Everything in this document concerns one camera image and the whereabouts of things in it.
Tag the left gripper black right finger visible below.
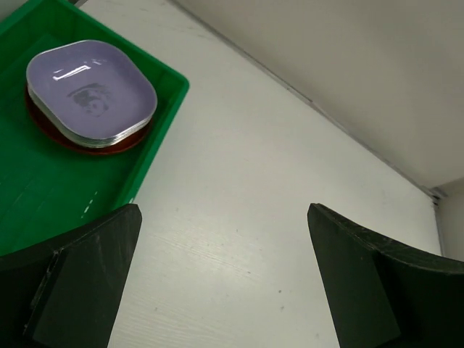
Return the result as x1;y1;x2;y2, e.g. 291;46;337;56
307;204;463;347

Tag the red round plate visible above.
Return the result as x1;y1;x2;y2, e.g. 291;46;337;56
24;87;154;156

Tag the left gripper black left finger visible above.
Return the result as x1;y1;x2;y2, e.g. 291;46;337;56
1;204;142;347

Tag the purple square dish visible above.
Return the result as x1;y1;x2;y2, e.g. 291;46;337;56
26;40;158;139
26;87;152;149

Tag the green plastic bin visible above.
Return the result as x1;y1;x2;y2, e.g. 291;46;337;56
1;1;189;254

